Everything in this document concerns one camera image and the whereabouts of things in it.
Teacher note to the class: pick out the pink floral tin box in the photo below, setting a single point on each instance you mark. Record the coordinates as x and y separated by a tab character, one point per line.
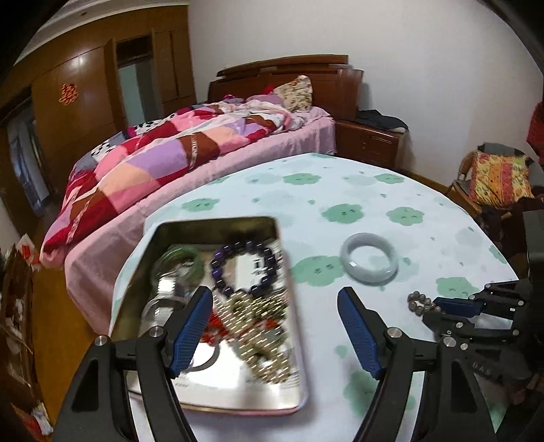
255	395

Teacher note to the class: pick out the bed with patchwork quilt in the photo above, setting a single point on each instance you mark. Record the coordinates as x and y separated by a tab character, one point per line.
263	148

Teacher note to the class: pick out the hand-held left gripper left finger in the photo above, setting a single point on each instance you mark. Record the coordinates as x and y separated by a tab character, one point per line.
191	331

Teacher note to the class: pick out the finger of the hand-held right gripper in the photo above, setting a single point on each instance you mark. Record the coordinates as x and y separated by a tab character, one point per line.
463	326
457	306

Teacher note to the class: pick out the wooden chair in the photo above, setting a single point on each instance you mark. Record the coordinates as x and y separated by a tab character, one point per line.
457	187

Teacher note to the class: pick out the red paper decoration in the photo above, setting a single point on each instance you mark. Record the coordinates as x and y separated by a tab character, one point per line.
68	93

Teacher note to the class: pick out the wooden wardrobe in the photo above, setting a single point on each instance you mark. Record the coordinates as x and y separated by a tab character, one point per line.
85	76

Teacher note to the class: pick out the colourful patterned cushion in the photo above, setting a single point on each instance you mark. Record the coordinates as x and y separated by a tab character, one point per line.
501	178

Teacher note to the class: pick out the clear glass bangle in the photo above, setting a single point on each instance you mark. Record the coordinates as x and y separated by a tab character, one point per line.
148	314

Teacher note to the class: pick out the dark clothes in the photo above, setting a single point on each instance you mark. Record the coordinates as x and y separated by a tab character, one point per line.
380	120

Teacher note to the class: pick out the wooden bed headboard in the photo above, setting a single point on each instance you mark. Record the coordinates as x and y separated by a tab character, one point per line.
331	85

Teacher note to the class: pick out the red box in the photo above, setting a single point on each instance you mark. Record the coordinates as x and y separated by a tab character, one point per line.
34	425

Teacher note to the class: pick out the pale jade bangle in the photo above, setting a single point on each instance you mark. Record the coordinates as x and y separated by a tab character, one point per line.
365	276

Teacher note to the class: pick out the wooden nightstand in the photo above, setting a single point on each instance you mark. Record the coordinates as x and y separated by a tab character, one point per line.
365	144

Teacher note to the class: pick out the floral pillow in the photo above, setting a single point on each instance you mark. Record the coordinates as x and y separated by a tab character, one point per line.
295	93

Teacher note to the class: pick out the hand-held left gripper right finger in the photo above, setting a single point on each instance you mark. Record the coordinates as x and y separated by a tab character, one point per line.
359	335

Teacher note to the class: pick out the silver bangle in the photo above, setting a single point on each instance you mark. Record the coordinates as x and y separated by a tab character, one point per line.
212	361

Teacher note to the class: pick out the patchwork quilt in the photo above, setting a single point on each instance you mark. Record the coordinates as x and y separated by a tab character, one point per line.
148	165

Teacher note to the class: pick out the red cloth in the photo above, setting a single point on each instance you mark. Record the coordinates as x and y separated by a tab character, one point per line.
536	127

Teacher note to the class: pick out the green bangle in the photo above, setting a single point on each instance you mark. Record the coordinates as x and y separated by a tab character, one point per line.
178	255

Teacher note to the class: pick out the cluttered wooden cabinet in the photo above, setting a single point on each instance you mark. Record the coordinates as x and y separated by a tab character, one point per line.
17	340

